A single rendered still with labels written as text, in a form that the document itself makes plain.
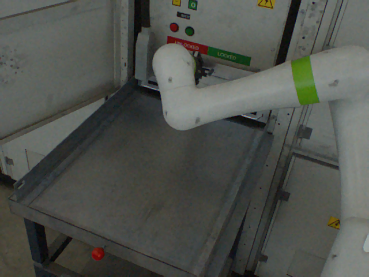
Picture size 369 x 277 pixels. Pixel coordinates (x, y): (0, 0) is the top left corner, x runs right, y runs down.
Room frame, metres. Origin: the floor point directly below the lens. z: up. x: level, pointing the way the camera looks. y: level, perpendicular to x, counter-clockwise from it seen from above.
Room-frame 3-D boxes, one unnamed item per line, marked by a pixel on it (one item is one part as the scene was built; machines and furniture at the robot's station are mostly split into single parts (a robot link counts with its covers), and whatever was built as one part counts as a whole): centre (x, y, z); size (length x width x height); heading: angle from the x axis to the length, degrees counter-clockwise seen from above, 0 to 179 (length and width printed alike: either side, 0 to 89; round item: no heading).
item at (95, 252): (0.67, 0.18, 0.82); 0.04 x 0.03 x 0.03; 162
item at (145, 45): (1.38, 0.17, 1.04); 0.08 x 0.05 x 0.17; 162
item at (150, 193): (1.01, 0.07, 0.82); 0.68 x 0.62 x 0.06; 162
